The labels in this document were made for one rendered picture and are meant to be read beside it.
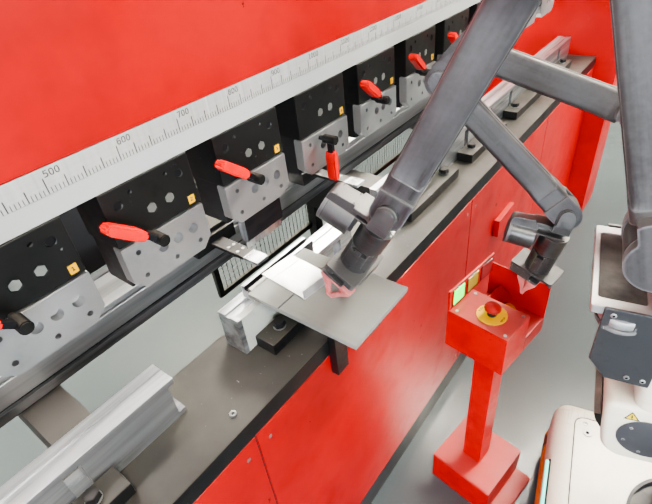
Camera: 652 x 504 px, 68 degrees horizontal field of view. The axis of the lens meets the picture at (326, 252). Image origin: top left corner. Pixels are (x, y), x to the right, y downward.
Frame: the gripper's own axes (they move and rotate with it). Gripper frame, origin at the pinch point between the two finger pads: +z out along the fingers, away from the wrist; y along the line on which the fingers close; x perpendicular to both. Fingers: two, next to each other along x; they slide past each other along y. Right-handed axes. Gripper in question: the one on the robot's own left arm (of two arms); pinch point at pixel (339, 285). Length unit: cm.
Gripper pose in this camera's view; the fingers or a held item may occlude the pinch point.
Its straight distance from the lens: 92.7
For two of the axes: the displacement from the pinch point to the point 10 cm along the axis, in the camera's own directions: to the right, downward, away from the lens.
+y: -5.9, 5.2, -6.1
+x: 7.4, 6.5, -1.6
